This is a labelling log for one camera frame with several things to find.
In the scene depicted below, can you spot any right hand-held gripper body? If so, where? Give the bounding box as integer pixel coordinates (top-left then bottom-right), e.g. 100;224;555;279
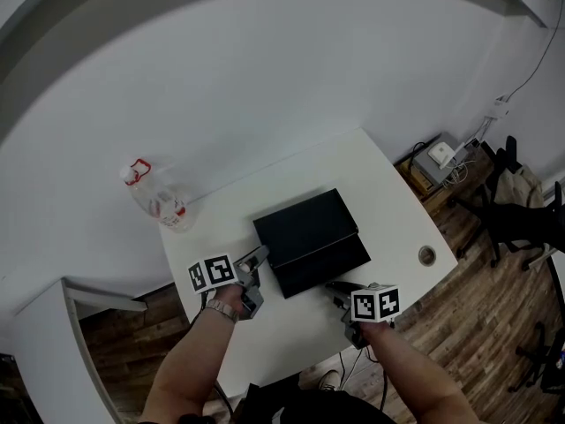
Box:
333;283;402;351

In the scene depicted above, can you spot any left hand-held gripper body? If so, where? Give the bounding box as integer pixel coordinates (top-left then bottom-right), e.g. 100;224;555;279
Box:
187;253;266;322

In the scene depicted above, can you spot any black drawer box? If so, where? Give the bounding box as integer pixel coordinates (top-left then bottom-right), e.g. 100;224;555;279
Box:
252;187;359;269

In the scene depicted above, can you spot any person's left forearm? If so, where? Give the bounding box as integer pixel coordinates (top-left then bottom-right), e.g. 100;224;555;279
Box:
139;305;239;424

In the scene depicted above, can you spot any person's right forearm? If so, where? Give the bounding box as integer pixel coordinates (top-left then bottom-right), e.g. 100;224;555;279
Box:
359;322;482;424

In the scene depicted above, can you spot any person's left hand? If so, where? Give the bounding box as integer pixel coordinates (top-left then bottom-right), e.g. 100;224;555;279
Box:
214;283;245;313

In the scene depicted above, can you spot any silver wristwatch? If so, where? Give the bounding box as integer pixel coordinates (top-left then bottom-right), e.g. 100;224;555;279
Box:
203;299;240;325

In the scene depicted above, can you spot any person's right white shoe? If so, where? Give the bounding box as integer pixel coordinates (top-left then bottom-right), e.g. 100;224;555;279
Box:
317;368;342;392

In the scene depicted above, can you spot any person's black clothing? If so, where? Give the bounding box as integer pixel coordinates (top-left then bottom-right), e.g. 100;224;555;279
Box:
233;380;398;424

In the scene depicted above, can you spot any brown cardboard box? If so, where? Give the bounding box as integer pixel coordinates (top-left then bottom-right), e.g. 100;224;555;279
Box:
395;156;456;216

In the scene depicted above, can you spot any grey metal box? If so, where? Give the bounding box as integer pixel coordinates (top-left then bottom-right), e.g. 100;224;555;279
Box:
412;132;469;187

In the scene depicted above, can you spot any white router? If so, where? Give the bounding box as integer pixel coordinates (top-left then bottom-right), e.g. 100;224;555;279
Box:
428;141;469;168

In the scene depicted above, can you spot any white cabinet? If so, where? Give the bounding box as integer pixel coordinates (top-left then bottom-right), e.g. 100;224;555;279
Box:
11;275;149;424

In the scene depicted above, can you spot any beige cloth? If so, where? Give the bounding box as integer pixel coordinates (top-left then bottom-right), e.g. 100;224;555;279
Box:
493;165;545;208

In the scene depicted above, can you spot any black floor cable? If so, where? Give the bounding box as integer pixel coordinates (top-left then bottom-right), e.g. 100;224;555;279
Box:
337;350;350;390

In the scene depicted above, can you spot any clear plastic bottle red strap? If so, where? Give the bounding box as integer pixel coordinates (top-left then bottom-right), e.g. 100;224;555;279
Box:
118;156;196;234

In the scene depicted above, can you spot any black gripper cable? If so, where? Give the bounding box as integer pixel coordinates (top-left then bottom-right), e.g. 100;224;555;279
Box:
215;381;235;420
368;351;390;413

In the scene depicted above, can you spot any tangle of white cables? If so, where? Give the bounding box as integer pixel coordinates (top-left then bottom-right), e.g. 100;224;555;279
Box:
441;156;478;189

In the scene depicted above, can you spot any thin grey wall cable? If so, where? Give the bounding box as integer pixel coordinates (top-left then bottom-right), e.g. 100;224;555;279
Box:
507;0;565;101

